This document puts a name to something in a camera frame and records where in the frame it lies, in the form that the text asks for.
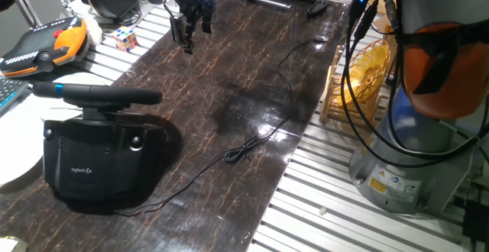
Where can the black Logitech steering wheel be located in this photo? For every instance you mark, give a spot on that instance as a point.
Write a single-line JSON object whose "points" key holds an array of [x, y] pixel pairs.
{"points": [[114, 93]]}

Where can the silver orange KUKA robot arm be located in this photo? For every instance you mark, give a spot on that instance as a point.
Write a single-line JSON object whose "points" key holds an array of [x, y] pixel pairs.
{"points": [[420, 133]]}

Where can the black Logitech wheel base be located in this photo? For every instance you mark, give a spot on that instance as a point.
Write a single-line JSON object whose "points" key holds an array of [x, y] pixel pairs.
{"points": [[95, 156]]}

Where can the dark marble pattern mat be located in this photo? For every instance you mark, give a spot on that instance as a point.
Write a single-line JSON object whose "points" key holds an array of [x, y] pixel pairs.
{"points": [[229, 72]]}

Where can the Rubik's cube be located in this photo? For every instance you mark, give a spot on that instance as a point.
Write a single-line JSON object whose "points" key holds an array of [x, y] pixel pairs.
{"points": [[125, 39]]}

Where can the white rounded object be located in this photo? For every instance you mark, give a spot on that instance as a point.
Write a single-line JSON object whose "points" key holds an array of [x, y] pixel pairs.
{"points": [[94, 30]]}

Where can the black C-clamp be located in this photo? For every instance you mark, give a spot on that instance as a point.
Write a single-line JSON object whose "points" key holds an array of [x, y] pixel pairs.
{"points": [[319, 5]]}

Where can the orange black teach pendant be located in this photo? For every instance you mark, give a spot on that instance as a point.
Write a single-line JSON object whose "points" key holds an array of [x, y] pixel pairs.
{"points": [[30, 49]]}

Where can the silver aluminium pole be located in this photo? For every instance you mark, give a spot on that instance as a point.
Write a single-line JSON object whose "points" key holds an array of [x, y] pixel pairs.
{"points": [[23, 2]]}

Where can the cardboard box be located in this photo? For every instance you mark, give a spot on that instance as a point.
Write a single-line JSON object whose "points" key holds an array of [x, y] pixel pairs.
{"points": [[384, 24]]}

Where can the black computer keyboard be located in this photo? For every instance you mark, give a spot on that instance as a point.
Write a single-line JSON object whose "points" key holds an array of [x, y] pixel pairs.
{"points": [[9, 91]]}

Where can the white round plate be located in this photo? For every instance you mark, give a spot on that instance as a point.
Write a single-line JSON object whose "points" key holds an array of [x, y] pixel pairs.
{"points": [[17, 141]]}

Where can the beige paper scrap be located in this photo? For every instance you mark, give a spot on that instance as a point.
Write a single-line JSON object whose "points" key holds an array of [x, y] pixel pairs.
{"points": [[11, 244]]}

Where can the black box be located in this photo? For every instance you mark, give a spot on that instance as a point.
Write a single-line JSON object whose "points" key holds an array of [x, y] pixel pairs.
{"points": [[477, 221]]}

